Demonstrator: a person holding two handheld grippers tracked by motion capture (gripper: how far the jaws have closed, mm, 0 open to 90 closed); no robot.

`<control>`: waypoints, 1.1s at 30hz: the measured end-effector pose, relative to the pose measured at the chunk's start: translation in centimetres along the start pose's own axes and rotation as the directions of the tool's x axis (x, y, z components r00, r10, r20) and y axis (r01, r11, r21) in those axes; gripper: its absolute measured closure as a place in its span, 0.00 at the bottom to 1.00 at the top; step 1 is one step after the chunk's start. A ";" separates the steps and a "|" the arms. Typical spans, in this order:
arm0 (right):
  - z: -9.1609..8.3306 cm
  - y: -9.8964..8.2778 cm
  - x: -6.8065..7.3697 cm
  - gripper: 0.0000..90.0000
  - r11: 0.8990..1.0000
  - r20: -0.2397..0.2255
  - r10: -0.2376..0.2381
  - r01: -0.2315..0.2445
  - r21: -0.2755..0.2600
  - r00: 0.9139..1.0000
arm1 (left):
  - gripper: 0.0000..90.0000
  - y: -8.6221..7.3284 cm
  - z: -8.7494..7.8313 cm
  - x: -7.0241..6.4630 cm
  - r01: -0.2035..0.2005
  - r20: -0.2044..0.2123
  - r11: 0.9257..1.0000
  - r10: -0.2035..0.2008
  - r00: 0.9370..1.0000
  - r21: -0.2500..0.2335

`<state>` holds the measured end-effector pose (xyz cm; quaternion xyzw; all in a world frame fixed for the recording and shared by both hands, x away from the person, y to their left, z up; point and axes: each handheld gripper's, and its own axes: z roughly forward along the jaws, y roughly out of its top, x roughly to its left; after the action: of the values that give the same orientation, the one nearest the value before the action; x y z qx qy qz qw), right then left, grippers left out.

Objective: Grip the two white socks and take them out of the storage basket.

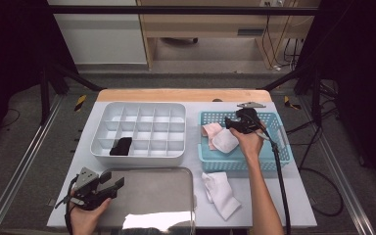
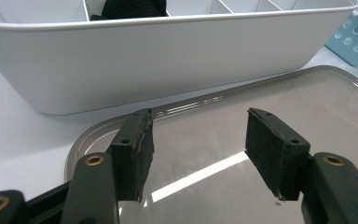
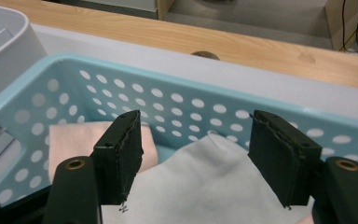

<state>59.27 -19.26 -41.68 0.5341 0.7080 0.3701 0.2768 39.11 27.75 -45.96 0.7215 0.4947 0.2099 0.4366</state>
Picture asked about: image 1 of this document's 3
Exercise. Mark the white power strip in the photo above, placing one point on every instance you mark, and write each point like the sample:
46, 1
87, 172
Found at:
272, 3

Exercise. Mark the blue plastic basket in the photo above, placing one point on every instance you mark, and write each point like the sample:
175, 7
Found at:
222, 164

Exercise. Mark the wooden desk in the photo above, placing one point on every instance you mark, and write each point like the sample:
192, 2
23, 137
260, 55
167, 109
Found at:
202, 24

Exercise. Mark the black horizontal frame bar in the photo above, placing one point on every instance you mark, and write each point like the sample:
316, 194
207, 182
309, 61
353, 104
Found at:
176, 10

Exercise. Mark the white divided storage box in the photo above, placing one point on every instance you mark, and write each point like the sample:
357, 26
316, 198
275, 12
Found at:
150, 124

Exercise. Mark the person's right hand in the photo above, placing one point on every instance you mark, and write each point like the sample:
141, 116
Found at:
251, 147

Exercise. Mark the aluminium rail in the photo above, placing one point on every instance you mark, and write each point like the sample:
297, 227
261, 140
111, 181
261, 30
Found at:
339, 169
23, 163

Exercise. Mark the person's left hand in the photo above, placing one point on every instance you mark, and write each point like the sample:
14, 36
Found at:
84, 223

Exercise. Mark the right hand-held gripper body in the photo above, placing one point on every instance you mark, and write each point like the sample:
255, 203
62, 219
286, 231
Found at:
249, 120

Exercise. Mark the yellow black hazard tape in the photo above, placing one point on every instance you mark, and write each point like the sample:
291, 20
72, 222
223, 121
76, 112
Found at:
80, 103
288, 102

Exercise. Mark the white cabinet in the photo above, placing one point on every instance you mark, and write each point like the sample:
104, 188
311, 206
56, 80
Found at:
101, 39

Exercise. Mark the white sock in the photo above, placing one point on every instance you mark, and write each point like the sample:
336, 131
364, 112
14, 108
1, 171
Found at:
222, 196
225, 141

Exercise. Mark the grey translucent box lid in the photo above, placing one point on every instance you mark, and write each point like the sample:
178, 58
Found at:
150, 196

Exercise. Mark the black curtain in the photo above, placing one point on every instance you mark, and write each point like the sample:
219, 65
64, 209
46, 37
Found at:
9, 49
365, 65

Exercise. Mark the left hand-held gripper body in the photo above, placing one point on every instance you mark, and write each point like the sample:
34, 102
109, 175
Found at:
89, 196

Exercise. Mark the black metal stand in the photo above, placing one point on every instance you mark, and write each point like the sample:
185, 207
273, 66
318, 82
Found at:
316, 94
44, 94

